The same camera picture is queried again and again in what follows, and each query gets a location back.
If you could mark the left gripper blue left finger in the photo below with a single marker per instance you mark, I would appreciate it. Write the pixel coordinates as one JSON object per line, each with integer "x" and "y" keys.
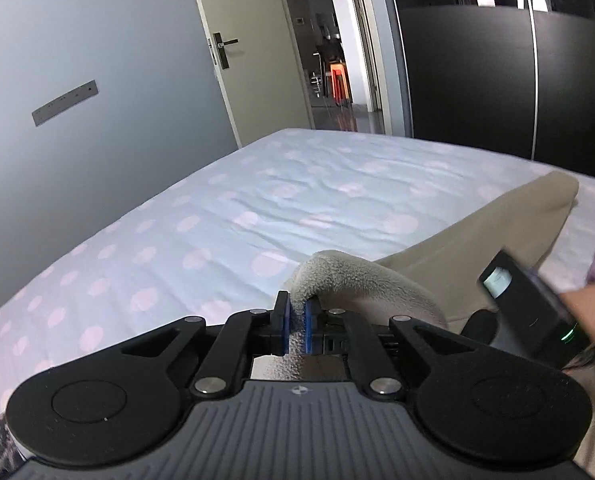
{"x": 246, "y": 336}

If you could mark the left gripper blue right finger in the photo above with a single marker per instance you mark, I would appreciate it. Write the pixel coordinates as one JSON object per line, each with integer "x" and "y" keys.
{"x": 339, "y": 332}

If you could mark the beige fleece zip hoodie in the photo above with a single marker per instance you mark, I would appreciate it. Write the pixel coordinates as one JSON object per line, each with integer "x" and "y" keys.
{"x": 434, "y": 280}

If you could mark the person right hand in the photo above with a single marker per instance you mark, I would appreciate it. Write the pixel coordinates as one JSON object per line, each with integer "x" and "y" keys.
{"x": 581, "y": 304}

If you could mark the polka dot bed sheet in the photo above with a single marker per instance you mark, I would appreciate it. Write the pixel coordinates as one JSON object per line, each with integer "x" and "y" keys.
{"x": 227, "y": 237}

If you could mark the orange chair in hallway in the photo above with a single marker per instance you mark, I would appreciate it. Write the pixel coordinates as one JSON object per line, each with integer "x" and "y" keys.
{"x": 339, "y": 87}

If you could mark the black wardrobe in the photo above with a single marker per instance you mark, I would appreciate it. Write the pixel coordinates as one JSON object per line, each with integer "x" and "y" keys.
{"x": 510, "y": 76}

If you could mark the cream room door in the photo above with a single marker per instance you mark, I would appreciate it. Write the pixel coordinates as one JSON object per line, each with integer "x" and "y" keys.
{"x": 264, "y": 89}

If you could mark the grey wall socket strip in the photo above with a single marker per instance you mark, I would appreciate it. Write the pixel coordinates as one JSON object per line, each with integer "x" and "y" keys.
{"x": 64, "y": 102}

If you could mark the black door handle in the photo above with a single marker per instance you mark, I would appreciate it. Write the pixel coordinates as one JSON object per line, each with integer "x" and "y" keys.
{"x": 221, "y": 46}

